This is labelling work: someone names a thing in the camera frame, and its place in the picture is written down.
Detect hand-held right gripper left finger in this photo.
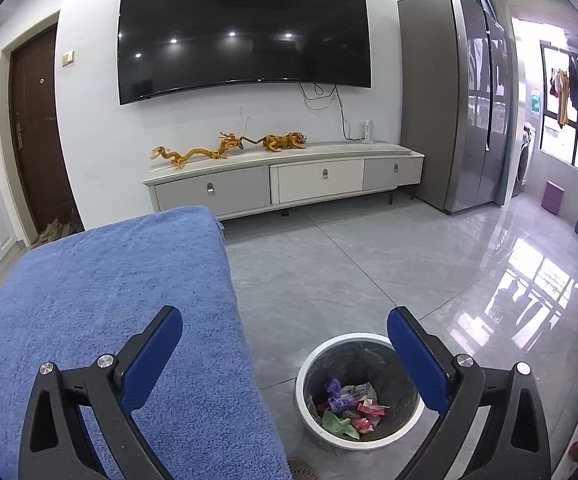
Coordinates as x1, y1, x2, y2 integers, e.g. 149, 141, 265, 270
18, 305, 184, 480

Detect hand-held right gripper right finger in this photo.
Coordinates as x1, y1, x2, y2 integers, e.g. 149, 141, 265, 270
387, 306, 552, 480

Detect white printed plastic wrapper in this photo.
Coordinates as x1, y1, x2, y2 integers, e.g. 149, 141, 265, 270
341, 382, 380, 403

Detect purple snack wrapper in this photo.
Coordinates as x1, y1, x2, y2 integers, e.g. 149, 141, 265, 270
324, 379, 355, 411

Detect grey round trash bin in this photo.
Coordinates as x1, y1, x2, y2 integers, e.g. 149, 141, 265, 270
294, 332, 426, 451

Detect green snack wrapper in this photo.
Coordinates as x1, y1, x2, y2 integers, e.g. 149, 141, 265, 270
321, 410, 357, 440

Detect small red packet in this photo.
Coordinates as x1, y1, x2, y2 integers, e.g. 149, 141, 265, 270
349, 415, 377, 438

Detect blue fluffy blanket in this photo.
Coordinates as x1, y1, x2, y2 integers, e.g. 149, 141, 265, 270
0, 205, 295, 480

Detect pair of brown shoes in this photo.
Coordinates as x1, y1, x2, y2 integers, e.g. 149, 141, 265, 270
36, 207, 82, 245

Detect dark brown door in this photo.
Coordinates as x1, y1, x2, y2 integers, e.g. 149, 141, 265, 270
8, 27, 82, 246

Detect golden dragon figurine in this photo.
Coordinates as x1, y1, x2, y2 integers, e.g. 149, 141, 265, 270
150, 131, 245, 168

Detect purple stool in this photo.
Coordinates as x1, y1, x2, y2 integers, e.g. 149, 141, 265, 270
541, 180, 566, 215

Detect white television cabinet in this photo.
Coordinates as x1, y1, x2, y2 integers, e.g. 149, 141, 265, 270
142, 140, 426, 220

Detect white washing machine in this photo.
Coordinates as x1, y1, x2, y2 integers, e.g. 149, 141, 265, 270
511, 122, 537, 198

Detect golden tiger figurine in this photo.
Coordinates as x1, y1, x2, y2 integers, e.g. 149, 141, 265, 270
243, 131, 307, 153

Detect grey tall refrigerator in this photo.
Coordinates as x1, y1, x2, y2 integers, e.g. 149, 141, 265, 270
397, 0, 514, 216

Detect black framed window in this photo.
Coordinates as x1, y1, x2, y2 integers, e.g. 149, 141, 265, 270
539, 40, 578, 183

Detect hanging clothes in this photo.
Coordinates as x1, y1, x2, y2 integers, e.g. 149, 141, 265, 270
549, 55, 578, 128

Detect black television cable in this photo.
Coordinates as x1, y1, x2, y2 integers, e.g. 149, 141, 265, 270
299, 82, 365, 142

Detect black wall television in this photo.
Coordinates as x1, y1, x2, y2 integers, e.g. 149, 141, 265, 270
118, 0, 373, 106

